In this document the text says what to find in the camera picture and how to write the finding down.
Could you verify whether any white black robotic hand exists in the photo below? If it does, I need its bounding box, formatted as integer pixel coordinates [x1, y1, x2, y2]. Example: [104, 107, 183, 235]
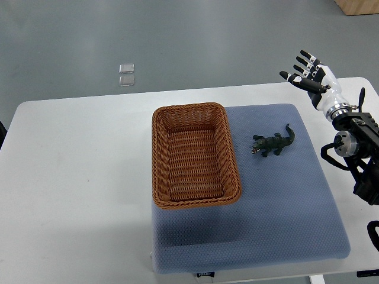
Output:
[280, 50, 352, 121]

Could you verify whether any dark green toy crocodile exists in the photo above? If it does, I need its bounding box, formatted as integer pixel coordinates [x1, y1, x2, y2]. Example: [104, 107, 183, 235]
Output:
[251, 124, 296, 157]

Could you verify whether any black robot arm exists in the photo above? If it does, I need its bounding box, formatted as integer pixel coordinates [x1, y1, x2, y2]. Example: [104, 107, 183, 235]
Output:
[320, 112, 378, 205]

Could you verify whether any brown wicker basket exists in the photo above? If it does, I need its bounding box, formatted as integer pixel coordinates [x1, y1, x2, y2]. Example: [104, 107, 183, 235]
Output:
[152, 102, 242, 209]

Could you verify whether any wooden box corner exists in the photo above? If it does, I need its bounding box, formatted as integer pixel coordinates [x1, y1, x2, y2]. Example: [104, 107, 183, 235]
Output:
[335, 0, 379, 16]

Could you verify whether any blue-grey foam cushion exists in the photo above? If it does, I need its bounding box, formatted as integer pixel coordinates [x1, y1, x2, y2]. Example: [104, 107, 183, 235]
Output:
[152, 104, 351, 273]

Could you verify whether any upper floor metal plate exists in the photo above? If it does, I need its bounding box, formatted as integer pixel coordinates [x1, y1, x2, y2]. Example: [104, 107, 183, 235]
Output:
[119, 63, 134, 74]

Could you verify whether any white table leg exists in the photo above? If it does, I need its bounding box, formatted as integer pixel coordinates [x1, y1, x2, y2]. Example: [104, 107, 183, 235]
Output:
[309, 275, 326, 284]

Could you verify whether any black table control panel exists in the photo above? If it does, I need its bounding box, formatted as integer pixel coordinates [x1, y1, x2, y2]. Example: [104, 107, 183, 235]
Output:
[356, 269, 379, 277]

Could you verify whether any black object left edge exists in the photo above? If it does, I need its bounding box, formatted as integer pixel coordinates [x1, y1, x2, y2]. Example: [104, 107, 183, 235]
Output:
[0, 122, 7, 148]

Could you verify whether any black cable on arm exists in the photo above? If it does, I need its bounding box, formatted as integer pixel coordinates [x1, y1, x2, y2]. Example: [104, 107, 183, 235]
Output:
[348, 87, 367, 114]

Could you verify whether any black cable loop lower right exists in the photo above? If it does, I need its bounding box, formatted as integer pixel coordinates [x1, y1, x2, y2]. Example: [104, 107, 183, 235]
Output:
[367, 220, 379, 252]

